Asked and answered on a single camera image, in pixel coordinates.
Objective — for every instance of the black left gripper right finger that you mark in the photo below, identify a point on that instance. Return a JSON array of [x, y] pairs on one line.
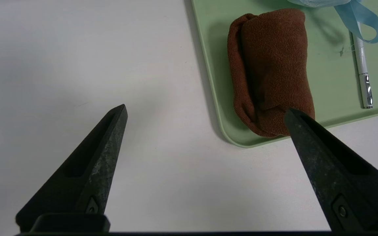
[[336, 170]]

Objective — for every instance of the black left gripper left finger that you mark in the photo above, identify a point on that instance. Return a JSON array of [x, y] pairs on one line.
[[87, 177]]

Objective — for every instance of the white and silver pen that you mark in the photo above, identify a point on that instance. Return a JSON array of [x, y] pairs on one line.
[[362, 62]]

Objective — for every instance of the brown towel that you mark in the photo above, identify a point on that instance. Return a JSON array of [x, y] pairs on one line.
[[271, 72]]

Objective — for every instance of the light blue bath loofah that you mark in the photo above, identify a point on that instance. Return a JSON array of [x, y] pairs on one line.
[[359, 13]]

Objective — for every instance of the light green plastic tray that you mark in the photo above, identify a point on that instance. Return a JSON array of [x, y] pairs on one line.
[[333, 82]]

